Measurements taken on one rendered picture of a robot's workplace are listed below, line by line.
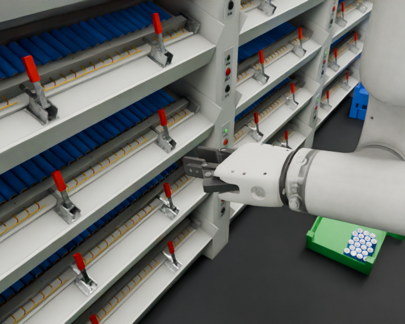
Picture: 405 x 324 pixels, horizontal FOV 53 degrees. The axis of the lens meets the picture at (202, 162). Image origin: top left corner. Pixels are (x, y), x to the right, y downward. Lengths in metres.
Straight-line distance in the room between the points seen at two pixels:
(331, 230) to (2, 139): 1.07
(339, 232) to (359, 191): 0.92
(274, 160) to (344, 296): 0.78
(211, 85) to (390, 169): 0.55
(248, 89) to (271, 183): 0.66
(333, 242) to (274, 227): 0.20
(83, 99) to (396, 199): 0.47
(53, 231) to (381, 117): 0.53
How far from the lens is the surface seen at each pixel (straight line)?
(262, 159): 0.56
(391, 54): 0.41
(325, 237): 1.39
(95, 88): 0.70
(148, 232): 0.96
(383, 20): 0.42
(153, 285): 1.10
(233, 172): 0.54
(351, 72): 2.32
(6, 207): 0.72
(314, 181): 0.50
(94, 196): 0.77
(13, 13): 0.58
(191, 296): 1.21
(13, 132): 0.61
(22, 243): 0.72
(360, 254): 1.30
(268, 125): 1.37
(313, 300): 1.24
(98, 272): 0.89
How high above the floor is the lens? 0.96
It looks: 35 degrees down
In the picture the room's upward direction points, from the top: straight up
